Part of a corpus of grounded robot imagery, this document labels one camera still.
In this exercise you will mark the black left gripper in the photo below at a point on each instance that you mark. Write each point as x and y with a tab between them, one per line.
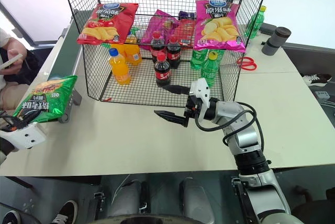
11	123

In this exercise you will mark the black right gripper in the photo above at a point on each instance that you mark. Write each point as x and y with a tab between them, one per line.
192	109

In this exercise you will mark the green chips bag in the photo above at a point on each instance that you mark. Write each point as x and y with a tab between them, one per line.
52	101

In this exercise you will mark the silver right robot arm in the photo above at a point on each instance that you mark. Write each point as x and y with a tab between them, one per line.
246	137

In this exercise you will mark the bystander bare hand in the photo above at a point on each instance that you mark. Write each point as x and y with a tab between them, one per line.
18	59

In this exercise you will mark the seated person white shirt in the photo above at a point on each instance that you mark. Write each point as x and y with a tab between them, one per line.
10	95

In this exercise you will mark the cola bottle red cap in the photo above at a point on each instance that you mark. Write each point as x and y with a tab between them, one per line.
156	48
162	73
174	55

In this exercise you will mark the green soda bottle yellow cap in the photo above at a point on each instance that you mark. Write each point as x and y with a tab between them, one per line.
209	69
220	54
197	57
255	23

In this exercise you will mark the white smartphone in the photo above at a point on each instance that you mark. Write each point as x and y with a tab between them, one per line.
8	63

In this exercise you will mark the orange soda bottle blue cap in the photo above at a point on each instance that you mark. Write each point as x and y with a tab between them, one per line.
133	54
119	70
119	47

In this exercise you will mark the small red chips bag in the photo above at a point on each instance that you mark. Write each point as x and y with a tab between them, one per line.
185	31

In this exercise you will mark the purple chips bag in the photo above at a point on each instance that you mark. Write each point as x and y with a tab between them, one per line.
157	25

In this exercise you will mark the magenta potato chips bag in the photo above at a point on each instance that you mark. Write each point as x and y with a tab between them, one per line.
217	25

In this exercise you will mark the dark purple snack pack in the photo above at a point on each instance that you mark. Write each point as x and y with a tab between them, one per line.
187	14

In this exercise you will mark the grey rounded robot leg cover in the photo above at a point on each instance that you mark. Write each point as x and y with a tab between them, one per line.
195	197
125	197

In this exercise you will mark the black sneaker white laces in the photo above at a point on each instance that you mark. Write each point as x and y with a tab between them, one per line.
10	217
65	212

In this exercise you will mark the red tomato chips bag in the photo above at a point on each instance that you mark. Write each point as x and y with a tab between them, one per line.
104	22

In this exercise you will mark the grey tumbler dark lid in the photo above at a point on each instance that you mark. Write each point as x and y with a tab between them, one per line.
274	42

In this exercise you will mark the dark grey flat device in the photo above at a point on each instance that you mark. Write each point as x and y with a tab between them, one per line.
268	29

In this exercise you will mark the dark rounded robot torso rim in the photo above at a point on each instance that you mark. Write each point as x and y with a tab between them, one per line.
146	220

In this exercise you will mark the brown and white sneaker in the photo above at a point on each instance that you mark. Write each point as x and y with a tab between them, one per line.
315	78

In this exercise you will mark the small grey box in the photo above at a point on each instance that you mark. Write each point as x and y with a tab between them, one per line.
322	94

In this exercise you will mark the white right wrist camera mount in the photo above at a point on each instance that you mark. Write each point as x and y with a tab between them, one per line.
200	88

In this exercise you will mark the green conveyor belt grey frame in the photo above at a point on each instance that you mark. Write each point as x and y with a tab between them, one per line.
68	51

